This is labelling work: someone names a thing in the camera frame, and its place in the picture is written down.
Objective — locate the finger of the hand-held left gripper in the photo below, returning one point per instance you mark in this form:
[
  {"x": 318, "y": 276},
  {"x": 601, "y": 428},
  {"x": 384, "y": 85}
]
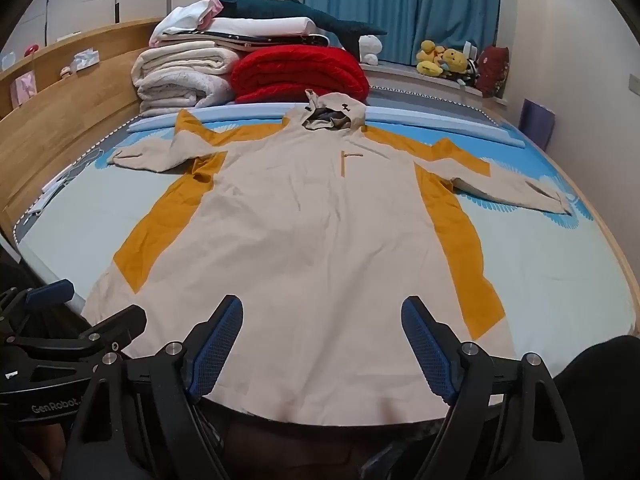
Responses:
[
  {"x": 50, "y": 292},
  {"x": 115, "y": 322}
]

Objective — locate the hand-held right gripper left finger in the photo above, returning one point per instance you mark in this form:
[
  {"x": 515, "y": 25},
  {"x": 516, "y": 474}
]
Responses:
[{"x": 220, "y": 347}]

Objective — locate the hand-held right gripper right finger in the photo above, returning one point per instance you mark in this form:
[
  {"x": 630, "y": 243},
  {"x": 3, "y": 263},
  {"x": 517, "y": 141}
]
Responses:
[{"x": 429, "y": 350}]

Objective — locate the beige and orange hooded garment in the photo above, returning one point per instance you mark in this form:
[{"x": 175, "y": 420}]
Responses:
[{"x": 310, "y": 240}]

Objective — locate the bed with blue patterned sheet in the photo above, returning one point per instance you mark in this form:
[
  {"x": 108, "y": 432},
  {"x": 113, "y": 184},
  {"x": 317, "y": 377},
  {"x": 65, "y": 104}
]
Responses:
[{"x": 550, "y": 270}]

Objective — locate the person's dark clothing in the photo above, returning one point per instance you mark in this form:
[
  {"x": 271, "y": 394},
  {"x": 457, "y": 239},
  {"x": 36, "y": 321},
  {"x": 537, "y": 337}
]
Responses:
[{"x": 600, "y": 400}]

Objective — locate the wooden headboard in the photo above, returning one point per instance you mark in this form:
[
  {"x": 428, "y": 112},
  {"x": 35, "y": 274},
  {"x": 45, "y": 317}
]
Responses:
[{"x": 65, "y": 110}]

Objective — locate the pink box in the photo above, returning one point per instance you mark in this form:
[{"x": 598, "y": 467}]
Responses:
[{"x": 24, "y": 89}]

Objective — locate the light blue foam pad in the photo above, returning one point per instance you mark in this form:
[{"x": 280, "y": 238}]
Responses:
[{"x": 430, "y": 127}]

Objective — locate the tissue box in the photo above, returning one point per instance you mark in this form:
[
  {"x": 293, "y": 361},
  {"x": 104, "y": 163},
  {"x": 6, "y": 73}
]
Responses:
[{"x": 86, "y": 60}]

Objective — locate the small red ornament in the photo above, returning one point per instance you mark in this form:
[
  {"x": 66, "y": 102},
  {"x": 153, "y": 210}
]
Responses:
[{"x": 32, "y": 48}]

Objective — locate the white fluffy folded blanket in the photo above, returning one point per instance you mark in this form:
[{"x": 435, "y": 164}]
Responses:
[{"x": 175, "y": 77}]

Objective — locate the red folded blanket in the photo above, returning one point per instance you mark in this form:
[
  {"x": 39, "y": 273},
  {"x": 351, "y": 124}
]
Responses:
[{"x": 300, "y": 72}]

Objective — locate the dark red bag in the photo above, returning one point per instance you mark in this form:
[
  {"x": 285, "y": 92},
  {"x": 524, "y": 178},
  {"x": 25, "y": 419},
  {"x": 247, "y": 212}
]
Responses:
[{"x": 494, "y": 71}]

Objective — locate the white plush toy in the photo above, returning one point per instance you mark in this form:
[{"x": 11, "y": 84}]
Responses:
[{"x": 371, "y": 50}]

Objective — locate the pink and white folded cloth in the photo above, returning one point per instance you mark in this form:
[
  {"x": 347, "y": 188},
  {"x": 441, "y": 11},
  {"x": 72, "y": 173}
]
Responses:
[{"x": 192, "y": 12}]

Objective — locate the white folded quilt dark trim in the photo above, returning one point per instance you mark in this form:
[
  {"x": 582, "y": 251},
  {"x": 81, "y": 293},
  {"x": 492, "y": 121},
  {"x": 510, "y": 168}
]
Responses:
[{"x": 260, "y": 25}]

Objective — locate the dark teal shark plush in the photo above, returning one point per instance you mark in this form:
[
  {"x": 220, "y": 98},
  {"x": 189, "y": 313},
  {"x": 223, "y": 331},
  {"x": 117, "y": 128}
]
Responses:
[{"x": 280, "y": 10}]

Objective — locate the blue curtain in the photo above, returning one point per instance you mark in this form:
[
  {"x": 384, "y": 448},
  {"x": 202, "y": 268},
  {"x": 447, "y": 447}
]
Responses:
[{"x": 400, "y": 5}]

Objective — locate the wall outlet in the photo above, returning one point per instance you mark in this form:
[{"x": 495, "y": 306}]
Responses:
[{"x": 634, "y": 82}]

